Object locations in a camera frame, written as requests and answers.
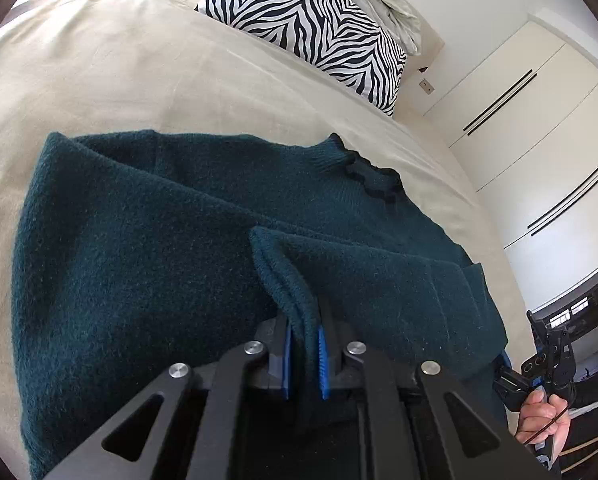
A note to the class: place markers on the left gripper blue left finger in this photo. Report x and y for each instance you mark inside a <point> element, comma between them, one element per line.
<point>279,344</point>

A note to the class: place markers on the wall socket plate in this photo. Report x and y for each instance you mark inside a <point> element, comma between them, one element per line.
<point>426,86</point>

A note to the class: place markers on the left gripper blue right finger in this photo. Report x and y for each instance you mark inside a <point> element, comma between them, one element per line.
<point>331,337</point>

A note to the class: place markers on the beige bed sheet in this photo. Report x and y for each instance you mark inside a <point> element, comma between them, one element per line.
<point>97,66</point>

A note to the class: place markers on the zebra print pillow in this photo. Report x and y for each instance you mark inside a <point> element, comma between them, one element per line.
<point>336,36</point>

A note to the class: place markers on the black shelf with boxes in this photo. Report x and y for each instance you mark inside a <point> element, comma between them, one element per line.
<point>577,312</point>

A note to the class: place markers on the crumpled white blanket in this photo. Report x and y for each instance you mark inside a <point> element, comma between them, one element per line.
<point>399,18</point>

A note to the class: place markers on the dark teal knit sweater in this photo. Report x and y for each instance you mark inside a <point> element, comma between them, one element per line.
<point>138,250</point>

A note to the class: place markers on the white wardrobe with black handles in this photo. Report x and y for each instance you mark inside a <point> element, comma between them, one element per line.
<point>524,127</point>

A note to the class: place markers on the person's right hand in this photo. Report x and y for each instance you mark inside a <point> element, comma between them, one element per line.
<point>542,417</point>

